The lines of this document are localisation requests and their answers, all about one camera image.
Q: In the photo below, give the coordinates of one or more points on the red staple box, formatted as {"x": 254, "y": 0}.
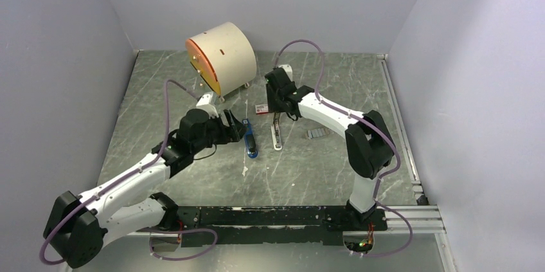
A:
{"x": 261, "y": 109}

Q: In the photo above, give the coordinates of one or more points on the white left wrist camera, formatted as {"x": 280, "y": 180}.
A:
{"x": 207, "y": 103}

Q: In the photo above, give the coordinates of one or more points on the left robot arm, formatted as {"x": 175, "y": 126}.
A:
{"x": 79, "y": 226}

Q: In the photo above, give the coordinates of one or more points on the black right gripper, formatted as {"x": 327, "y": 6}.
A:
{"x": 272, "y": 105}

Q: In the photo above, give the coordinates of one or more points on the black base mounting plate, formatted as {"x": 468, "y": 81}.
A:
{"x": 202, "y": 225}

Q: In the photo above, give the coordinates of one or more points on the beige olive stapler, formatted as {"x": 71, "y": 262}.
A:
{"x": 275, "y": 132}

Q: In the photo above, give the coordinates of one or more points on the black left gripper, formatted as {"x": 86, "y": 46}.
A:
{"x": 234, "y": 132}

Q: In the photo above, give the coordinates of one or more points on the blue black stapler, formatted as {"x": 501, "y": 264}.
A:
{"x": 249, "y": 138}

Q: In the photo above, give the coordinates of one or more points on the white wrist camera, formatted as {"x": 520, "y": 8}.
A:
{"x": 288, "y": 70}
{"x": 207, "y": 103}

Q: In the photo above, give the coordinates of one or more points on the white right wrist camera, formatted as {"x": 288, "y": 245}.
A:
{"x": 288, "y": 70}

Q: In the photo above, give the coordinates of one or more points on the aluminium frame rail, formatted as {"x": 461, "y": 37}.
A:
{"x": 409, "y": 220}

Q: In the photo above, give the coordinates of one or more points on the staple box tray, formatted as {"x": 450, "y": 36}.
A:
{"x": 317, "y": 133}

